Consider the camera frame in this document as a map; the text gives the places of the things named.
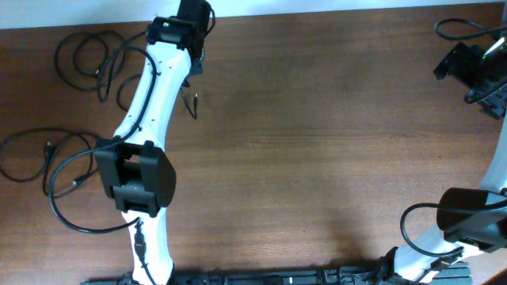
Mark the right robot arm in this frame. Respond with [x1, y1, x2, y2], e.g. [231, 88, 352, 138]
[374, 37, 506, 284]

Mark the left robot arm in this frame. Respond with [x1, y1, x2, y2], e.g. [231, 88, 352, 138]
[95, 0, 215, 284]

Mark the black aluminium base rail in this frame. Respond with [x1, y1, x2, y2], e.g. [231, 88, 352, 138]
[80, 262, 473, 285]

